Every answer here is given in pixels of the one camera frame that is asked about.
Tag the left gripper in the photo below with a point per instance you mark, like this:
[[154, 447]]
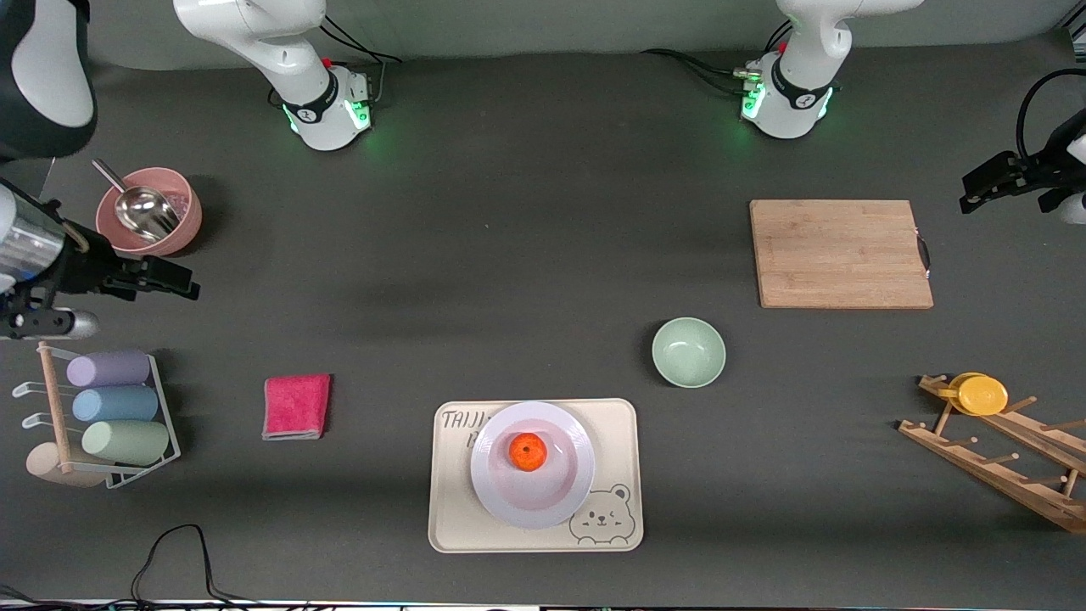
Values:
[[1045, 172]]

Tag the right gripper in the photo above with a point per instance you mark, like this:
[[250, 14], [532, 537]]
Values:
[[85, 265]]

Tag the cream bear print tray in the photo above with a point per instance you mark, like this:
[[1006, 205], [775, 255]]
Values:
[[450, 509]]

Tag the wooden peg drying rack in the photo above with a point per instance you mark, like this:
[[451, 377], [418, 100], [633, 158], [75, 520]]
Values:
[[1001, 475]]

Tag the green cup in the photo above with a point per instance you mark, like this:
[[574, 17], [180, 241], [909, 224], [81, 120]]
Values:
[[125, 442]]

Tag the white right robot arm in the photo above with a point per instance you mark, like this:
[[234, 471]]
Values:
[[51, 76]]

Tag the pink folded cloth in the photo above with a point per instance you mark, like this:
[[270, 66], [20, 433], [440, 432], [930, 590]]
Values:
[[296, 406]]

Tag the mint green bowl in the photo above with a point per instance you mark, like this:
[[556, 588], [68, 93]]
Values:
[[688, 353]]

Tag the pink bowl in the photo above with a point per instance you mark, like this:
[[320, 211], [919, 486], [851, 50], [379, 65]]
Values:
[[182, 238]]

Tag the orange fruit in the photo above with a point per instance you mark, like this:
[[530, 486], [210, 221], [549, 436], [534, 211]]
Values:
[[528, 451]]

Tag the blue cup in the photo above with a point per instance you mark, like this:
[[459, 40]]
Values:
[[115, 404]]

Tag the metal scoop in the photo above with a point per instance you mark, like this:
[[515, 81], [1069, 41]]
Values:
[[146, 212]]

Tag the wooden cutting board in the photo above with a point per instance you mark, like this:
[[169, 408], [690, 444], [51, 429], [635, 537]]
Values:
[[831, 255]]

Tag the yellow cup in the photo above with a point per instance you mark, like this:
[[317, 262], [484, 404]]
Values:
[[982, 395]]

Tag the wooden rack dowel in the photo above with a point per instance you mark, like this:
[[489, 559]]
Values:
[[56, 407]]

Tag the purple cup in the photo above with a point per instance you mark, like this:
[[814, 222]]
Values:
[[109, 369]]

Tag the pale lavender round plate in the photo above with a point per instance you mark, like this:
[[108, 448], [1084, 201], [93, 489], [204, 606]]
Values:
[[530, 501]]

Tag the beige cup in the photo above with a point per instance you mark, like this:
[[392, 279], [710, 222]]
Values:
[[47, 471]]

